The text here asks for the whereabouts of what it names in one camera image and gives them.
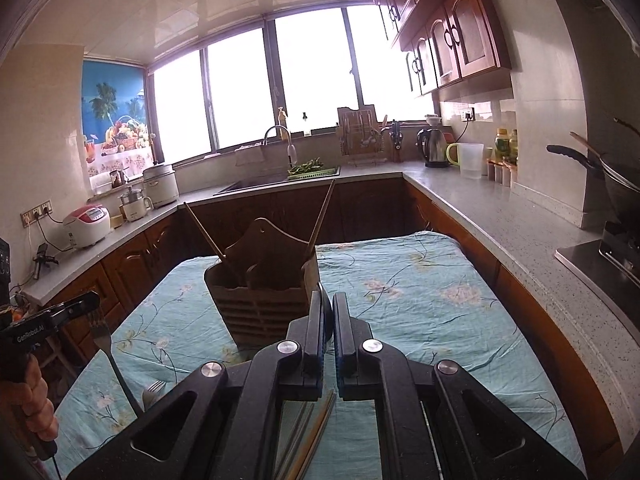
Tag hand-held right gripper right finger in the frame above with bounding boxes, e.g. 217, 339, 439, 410
332, 291, 587, 480

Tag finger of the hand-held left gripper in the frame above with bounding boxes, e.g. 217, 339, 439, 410
51, 290, 102, 329

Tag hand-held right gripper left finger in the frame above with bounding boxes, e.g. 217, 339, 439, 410
66, 290, 333, 480

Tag metal fork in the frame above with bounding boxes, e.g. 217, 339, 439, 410
142, 380, 166, 412
89, 309, 144, 419

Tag wooden utensil holder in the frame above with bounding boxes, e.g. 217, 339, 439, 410
203, 217, 322, 352

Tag wooden chopstick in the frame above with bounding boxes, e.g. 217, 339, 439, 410
183, 202, 229, 264
285, 400, 328, 480
295, 389, 337, 480
304, 179, 337, 262

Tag grey metal chopstick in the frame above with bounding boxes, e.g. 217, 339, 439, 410
277, 402, 316, 480

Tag person's left hand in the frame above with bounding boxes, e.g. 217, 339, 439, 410
0, 357, 60, 444

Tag black gadget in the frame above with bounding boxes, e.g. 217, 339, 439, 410
32, 242, 60, 281

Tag white and red rice cooker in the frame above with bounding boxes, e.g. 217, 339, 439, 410
62, 203, 112, 250

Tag teal floral tablecloth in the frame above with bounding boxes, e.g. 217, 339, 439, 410
47, 230, 587, 480

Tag small white electric pot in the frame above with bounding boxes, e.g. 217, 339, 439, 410
118, 185, 155, 224

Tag wooden lower cabinets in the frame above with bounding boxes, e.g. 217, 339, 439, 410
30, 172, 625, 467

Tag wooden cabinets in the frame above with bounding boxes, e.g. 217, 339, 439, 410
369, 0, 512, 97
30, 172, 625, 467

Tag large white cooker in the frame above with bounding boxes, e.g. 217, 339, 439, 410
142, 162, 180, 210

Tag green basket of vegetables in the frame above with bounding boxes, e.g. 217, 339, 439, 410
287, 158, 341, 180

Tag kitchen sink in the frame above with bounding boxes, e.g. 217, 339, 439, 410
213, 169, 342, 197

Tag white dishcloth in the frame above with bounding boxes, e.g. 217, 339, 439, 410
234, 143, 266, 167

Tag chrome kitchen faucet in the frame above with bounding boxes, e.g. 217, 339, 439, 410
263, 124, 297, 169

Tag steel electric kettle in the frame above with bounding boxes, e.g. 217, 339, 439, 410
416, 126, 454, 169

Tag row of spice jars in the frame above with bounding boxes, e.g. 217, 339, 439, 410
485, 157, 516, 189

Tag kitchen window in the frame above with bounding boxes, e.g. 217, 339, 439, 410
146, 4, 437, 162

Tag gas stove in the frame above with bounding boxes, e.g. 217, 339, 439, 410
553, 220, 640, 322

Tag black wok with lid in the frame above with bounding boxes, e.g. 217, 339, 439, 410
546, 117, 640, 222

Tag wooden upper cabinets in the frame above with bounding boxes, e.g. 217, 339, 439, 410
369, 0, 512, 97

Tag wall outlet with plugs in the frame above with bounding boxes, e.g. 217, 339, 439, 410
20, 200, 54, 229

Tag tropical fruit wall poster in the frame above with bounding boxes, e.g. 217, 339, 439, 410
81, 58, 157, 179

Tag wire dish rack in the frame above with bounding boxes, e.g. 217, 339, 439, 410
335, 104, 387, 157

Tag clear pitcher with green handle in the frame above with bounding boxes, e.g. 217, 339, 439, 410
446, 142, 485, 180

